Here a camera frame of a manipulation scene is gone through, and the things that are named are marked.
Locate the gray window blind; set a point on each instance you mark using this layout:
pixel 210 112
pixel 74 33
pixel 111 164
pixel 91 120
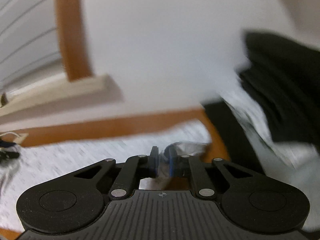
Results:
pixel 25 30

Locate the gray folded garment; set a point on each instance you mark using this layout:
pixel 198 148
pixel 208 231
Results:
pixel 300 180

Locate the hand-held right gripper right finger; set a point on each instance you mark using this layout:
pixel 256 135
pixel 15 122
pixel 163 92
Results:
pixel 171 161

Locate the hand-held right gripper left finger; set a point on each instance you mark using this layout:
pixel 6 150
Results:
pixel 155 161

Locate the glass jar with orange label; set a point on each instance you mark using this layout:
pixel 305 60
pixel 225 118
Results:
pixel 3 100

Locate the white patterned pajama garment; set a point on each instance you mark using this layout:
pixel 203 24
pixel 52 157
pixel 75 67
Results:
pixel 87 160
pixel 250 115

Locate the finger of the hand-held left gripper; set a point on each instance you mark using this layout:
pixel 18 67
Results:
pixel 8 155
pixel 7 144

